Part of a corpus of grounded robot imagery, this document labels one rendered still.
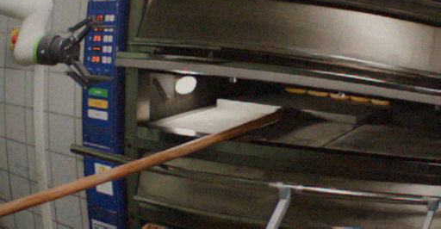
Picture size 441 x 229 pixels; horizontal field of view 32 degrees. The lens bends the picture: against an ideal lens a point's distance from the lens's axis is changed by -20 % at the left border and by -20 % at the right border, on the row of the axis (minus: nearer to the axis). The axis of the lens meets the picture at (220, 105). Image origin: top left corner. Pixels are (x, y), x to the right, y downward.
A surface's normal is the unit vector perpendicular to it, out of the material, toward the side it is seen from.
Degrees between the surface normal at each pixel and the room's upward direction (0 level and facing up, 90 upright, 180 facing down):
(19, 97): 90
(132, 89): 90
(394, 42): 70
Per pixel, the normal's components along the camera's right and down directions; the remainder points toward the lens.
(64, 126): -0.48, 0.14
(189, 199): -0.44, -0.21
